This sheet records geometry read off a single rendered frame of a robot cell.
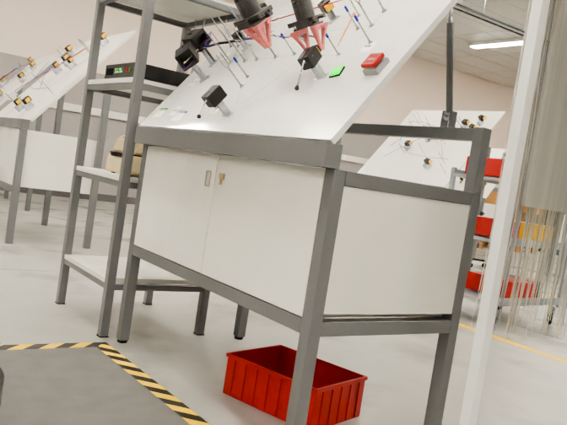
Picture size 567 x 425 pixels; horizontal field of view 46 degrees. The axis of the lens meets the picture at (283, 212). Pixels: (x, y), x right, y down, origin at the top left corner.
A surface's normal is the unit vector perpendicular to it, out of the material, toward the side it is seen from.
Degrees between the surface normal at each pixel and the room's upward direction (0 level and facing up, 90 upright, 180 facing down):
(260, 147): 90
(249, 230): 90
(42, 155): 90
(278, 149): 90
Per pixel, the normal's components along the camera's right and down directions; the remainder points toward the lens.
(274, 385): -0.63, -0.05
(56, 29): 0.55, 0.13
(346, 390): 0.76, 0.15
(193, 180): -0.80, -0.09
